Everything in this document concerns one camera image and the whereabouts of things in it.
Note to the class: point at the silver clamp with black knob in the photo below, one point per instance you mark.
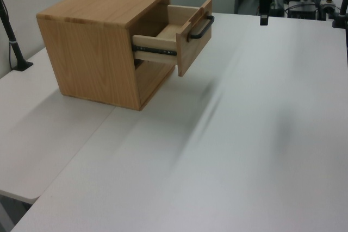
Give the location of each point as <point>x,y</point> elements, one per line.
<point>326,5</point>

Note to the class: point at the wooden drawer with recessed pull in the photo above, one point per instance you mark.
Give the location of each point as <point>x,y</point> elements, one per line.
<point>152,82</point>

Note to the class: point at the black electronics box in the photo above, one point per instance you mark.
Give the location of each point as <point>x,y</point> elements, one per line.
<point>301,13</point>

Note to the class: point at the black camera stand pole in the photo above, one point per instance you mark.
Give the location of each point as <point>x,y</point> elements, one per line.
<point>16,52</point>
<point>338,21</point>

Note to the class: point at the black drawer slide rail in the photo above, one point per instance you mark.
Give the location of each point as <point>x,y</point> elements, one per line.
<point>152,49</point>

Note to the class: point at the wooden drawer cabinet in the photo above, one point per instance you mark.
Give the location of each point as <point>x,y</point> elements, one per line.
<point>89,52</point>

